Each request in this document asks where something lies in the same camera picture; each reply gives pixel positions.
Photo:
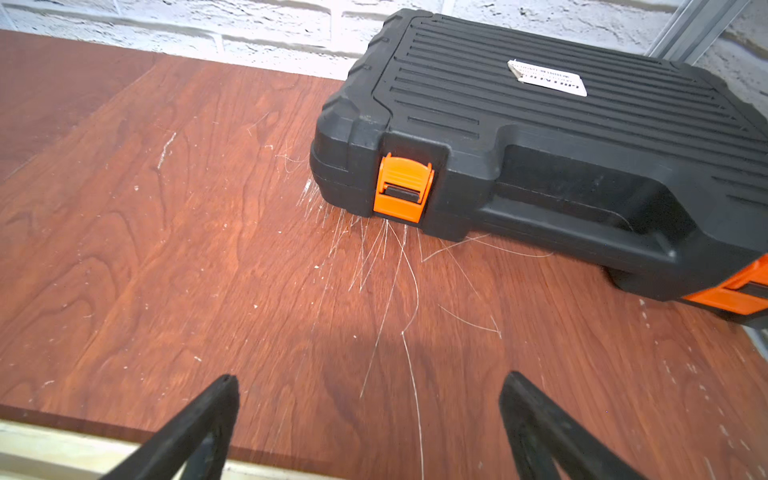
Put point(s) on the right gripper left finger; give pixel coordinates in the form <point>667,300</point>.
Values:
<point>194,444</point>

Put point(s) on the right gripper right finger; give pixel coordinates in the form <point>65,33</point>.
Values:
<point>545,440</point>

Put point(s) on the light plywood board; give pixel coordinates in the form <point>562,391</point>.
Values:
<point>36,452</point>

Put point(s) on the black plastic tool case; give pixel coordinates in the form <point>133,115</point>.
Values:
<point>652,169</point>

